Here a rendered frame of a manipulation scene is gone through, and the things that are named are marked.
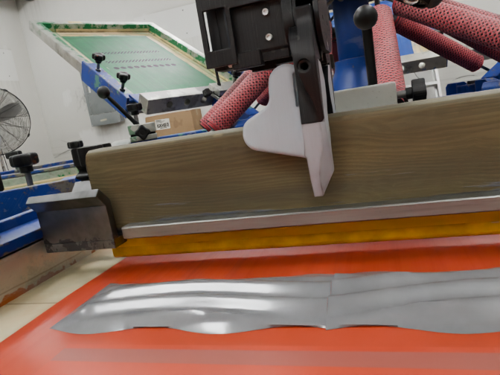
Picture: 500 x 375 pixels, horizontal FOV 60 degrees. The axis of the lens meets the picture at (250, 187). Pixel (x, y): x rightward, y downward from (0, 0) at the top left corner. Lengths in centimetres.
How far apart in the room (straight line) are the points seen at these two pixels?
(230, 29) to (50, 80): 549
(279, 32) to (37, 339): 25
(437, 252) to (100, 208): 26
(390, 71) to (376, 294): 59
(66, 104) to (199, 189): 533
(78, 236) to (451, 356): 30
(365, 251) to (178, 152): 16
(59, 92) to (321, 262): 545
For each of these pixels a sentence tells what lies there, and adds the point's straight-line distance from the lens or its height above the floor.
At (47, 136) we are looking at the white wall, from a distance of 586.
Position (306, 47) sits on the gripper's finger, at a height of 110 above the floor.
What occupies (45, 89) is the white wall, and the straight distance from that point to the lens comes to 583.
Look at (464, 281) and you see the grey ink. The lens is 27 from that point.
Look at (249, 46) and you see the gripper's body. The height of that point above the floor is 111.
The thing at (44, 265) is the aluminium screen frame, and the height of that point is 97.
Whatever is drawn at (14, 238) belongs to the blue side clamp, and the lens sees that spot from 41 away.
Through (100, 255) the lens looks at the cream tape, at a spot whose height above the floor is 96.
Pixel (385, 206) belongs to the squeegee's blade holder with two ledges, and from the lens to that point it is 31.
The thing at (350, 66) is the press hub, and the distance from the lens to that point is 111.
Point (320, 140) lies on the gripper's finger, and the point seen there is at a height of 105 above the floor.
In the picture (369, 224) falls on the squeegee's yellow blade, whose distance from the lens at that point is 34.
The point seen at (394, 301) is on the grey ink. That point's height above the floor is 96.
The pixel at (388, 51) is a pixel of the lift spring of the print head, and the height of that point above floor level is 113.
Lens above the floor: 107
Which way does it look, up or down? 10 degrees down
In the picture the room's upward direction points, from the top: 9 degrees counter-clockwise
